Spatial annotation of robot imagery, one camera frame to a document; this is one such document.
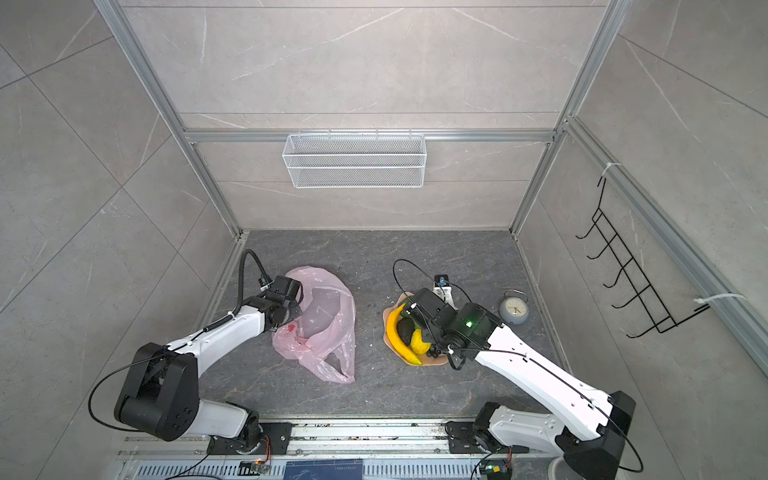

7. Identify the pink wavy plate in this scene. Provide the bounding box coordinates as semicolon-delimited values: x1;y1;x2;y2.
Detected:
382;294;448;367

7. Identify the yellow fake lemon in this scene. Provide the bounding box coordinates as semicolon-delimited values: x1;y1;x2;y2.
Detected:
410;329;432;355

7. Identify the pink plastic bag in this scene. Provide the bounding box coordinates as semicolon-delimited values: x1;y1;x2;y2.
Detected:
272;266;356;384

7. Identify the dark fake avocado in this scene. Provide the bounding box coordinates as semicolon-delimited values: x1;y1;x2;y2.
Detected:
396;318;416;347

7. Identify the yellow fake banana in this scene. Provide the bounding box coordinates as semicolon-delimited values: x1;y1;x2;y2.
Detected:
384;304;422;366

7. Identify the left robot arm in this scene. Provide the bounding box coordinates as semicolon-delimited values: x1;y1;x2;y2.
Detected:
114;276;303;453

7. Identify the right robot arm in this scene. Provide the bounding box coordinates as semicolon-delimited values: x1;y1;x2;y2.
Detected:
385;287;636;479

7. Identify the dark green fake fruit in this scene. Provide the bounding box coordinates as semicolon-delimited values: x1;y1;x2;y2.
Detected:
400;300;418;320

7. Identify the small grey alarm clock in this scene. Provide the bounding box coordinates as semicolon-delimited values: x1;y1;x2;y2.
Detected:
498;289;530;325

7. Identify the roll of tape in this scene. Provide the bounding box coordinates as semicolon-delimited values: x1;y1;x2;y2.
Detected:
547;457;567;480

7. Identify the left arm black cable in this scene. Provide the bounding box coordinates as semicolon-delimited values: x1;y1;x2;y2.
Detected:
236;248;274;310

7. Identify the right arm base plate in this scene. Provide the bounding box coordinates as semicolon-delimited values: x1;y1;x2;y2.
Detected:
444;421;530;454

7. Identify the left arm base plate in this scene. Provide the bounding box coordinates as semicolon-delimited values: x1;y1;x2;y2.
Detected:
206;422;293;455

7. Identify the white wire mesh basket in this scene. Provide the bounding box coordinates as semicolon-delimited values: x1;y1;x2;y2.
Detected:
282;133;428;189

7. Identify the black wire hook rack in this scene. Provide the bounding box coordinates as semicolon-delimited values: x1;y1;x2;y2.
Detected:
575;177;711;339

